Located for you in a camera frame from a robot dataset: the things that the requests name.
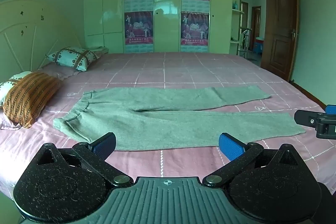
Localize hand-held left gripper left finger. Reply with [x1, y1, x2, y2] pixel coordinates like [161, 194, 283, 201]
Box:
[33, 132, 134, 188]

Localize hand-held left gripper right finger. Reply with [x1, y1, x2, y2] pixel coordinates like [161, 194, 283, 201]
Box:
[203, 132, 302, 188]

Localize grey pants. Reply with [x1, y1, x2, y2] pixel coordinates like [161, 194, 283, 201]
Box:
[52, 85, 306, 152]

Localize orange striped pillow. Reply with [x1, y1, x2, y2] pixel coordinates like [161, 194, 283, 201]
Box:
[3, 72, 64, 129]

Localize bed with pink checked sheet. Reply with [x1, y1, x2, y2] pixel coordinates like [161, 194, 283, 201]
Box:
[0, 52, 336, 201]

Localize brown wooden door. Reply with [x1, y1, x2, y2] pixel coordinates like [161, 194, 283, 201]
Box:
[260, 0, 300, 82]

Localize metal rack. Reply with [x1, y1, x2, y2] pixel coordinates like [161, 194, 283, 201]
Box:
[237, 28, 253, 58]

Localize white heart patterned pillow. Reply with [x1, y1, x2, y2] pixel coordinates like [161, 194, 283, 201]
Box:
[0, 71, 32, 109]

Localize cream corner shelf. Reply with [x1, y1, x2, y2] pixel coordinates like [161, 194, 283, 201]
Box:
[230, 0, 246, 55]

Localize cream wardrobe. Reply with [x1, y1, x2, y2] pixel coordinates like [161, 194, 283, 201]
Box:
[83, 0, 233, 55]

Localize cream headboard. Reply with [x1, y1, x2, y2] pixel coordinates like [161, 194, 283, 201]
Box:
[0, 0, 85, 83]

